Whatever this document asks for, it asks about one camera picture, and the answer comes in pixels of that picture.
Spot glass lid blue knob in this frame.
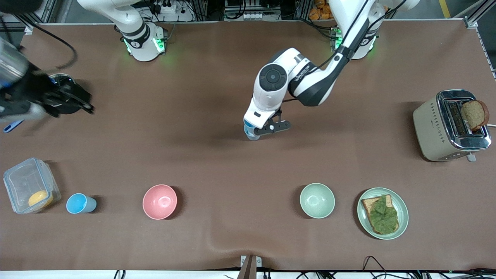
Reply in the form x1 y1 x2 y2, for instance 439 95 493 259
50 74 76 89

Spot brown table mat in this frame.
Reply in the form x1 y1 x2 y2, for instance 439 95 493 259
0 19 496 272

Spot clear plastic food container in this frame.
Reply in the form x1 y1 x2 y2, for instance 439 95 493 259
3 157 62 214

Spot round orange food piece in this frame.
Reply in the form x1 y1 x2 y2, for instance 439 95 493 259
28 190 54 208

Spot pale green bowl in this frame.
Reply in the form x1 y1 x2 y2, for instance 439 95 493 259
300 183 336 219

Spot bag of orange snacks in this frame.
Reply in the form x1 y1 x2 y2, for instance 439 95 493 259
309 0 334 21

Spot pink bowl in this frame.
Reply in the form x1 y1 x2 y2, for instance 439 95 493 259
142 184 178 220

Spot white power strip with plugs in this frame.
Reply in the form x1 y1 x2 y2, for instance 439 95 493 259
149 0 179 14

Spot green lettuce leaf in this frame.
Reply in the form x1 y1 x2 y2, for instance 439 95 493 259
366 195 399 234

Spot beige chrome toaster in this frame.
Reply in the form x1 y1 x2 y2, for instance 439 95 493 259
413 90 492 162

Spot pale green plate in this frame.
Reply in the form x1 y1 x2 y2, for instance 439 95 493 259
357 187 409 240

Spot dark brown bread slice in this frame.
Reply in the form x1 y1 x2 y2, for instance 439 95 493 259
462 100 490 131

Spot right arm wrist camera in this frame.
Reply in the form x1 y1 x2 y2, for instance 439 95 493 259
0 102 46 124

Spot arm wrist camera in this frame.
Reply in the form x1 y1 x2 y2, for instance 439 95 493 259
254 109 291 135
0 102 46 124

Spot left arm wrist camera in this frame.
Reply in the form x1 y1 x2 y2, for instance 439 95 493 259
254 109 291 135

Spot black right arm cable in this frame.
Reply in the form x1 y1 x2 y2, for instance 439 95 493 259
0 15 77 72

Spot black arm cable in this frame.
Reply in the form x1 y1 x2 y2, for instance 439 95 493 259
282 0 407 103
0 15 77 72

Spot black saucepan blue handle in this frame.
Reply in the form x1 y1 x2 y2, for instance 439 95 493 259
3 73 89 133

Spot aluminium frame rail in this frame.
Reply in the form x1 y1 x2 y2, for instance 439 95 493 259
8 0 74 35
451 0 496 80

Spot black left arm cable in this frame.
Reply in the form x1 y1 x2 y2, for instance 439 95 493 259
282 0 407 103

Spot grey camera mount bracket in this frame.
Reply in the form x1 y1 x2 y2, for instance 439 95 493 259
240 255 262 279

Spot thin black cable loop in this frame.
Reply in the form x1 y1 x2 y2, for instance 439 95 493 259
362 255 388 279

